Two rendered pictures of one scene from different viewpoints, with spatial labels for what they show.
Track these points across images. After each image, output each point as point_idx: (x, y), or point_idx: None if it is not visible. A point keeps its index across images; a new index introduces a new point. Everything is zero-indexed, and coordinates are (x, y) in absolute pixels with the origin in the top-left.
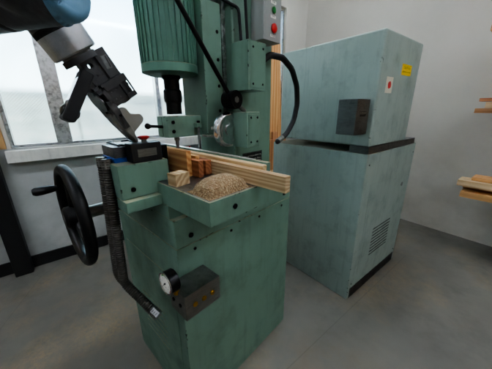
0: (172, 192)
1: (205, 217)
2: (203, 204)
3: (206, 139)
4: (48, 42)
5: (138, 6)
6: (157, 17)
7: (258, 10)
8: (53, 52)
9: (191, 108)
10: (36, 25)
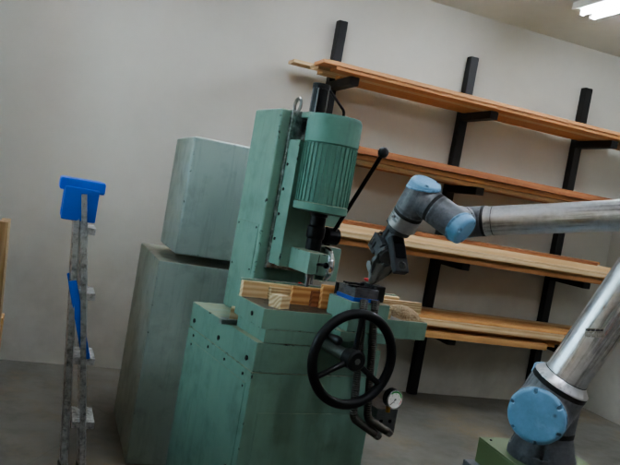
0: (389, 324)
1: (421, 334)
2: (422, 325)
3: (265, 270)
4: (418, 226)
5: (344, 162)
6: (351, 174)
7: None
8: (414, 231)
9: (295, 240)
10: None
